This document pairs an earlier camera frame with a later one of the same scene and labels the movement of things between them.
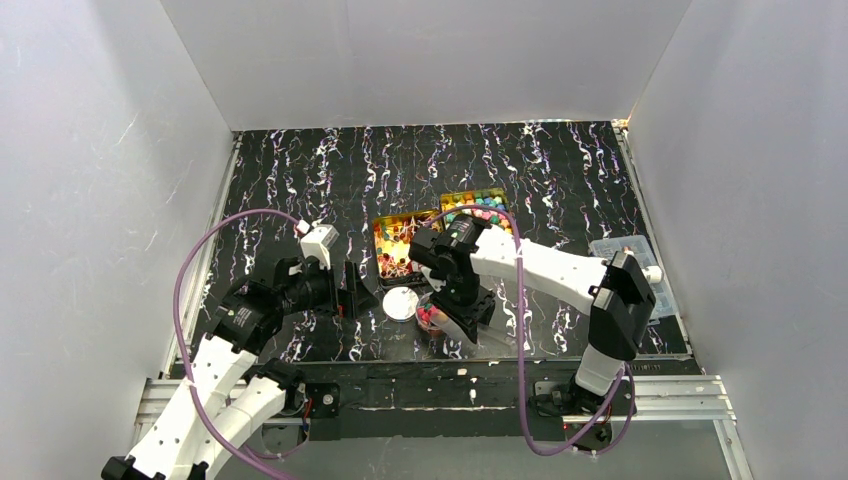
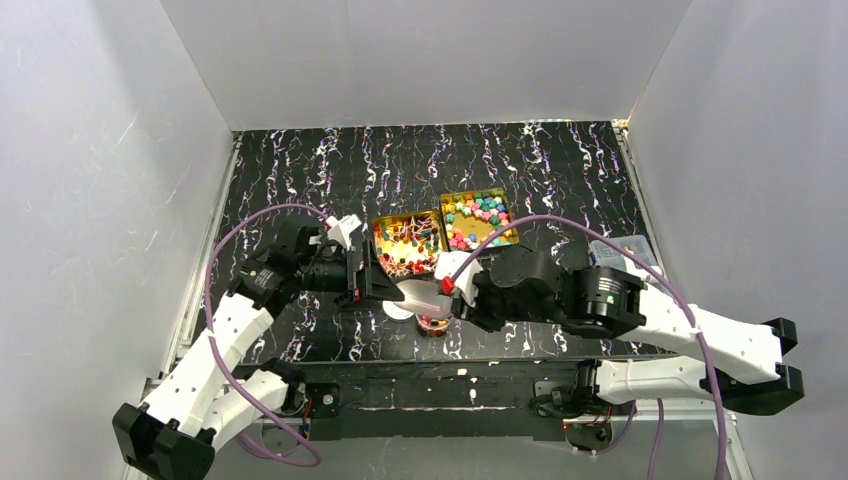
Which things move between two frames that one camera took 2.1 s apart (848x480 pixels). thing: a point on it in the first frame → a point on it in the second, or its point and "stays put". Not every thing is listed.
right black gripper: (474, 312) → (477, 299)
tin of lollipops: (393, 239) stays put
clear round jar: (423, 314) stays put
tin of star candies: (490, 198) stays put
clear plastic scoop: (487, 336) → (423, 297)
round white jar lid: (400, 304) stays put
